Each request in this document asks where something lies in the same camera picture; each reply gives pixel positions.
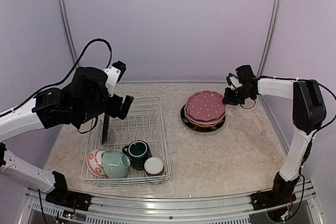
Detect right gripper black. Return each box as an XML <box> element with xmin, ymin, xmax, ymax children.
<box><xmin>223</xmin><ymin>85</ymin><xmax>255</xmax><ymax>105</ymax></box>

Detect dark pink dotted plate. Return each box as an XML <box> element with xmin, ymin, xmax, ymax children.
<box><xmin>184</xmin><ymin>90</ymin><xmax>226</xmax><ymax>124</ymax></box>

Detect yellow polka dot plate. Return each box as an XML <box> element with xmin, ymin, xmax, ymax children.
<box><xmin>181</xmin><ymin>115</ymin><xmax>226</xmax><ymax>132</ymax></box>

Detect light pink plate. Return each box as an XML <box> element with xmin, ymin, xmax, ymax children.
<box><xmin>182</xmin><ymin>107</ymin><xmax>226</xmax><ymax>127</ymax></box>

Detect black striped rim plate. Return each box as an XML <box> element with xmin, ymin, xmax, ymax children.
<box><xmin>180</xmin><ymin>105</ymin><xmax>226</xmax><ymax>133</ymax></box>

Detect dark green mug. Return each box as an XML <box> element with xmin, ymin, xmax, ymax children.
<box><xmin>122</xmin><ymin>140</ymin><xmax>152</xmax><ymax>170</ymax></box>

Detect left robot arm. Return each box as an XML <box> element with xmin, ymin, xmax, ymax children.
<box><xmin>1</xmin><ymin>61</ymin><xmax>134</xmax><ymax>206</ymax></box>

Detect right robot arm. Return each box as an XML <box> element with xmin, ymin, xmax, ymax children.
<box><xmin>223</xmin><ymin>65</ymin><xmax>327</xmax><ymax>205</ymax></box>

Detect light green ceramic bowl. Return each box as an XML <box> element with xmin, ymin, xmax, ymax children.
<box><xmin>102</xmin><ymin>151</ymin><xmax>131</xmax><ymax>179</ymax></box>

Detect brown cup white base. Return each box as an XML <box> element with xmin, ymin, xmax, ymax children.
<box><xmin>144</xmin><ymin>157</ymin><xmax>164</xmax><ymax>177</ymax></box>

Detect red patterned white bowl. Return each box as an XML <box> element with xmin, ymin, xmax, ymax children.
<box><xmin>86</xmin><ymin>149</ymin><xmax>107</xmax><ymax>178</ymax></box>

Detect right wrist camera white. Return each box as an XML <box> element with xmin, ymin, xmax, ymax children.
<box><xmin>226</xmin><ymin>73</ymin><xmax>240</xmax><ymax>90</ymax></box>

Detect white wire dish rack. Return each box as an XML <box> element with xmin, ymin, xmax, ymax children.
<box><xmin>81</xmin><ymin>97</ymin><xmax>171</xmax><ymax>187</ymax></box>

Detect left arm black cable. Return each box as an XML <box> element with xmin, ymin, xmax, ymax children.
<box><xmin>10</xmin><ymin>38</ymin><xmax>113</xmax><ymax>112</ymax></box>

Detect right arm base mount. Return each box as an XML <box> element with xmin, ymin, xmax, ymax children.
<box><xmin>250</xmin><ymin>190</ymin><xmax>297</xmax><ymax>210</ymax></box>

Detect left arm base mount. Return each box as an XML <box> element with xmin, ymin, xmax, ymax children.
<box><xmin>45</xmin><ymin>189</ymin><xmax>92</xmax><ymax>211</ymax></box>

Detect right aluminium corner post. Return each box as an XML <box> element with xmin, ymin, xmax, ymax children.
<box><xmin>257</xmin><ymin>0</ymin><xmax>281</xmax><ymax>77</ymax></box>

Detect aluminium corner post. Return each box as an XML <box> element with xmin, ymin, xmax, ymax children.
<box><xmin>257</xmin><ymin>0</ymin><xmax>281</xmax><ymax>77</ymax></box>
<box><xmin>57</xmin><ymin>0</ymin><xmax>78</xmax><ymax>63</ymax></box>

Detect aluminium front rail frame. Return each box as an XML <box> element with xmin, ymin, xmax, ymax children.
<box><xmin>17</xmin><ymin>180</ymin><xmax>326</xmax><ymax>223</ymax></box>

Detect left aluminium corner post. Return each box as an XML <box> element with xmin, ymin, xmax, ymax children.
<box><xmin>57</xmin><ymin>0</ymin><xmax>78</xmax><ymax>63</ymax></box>

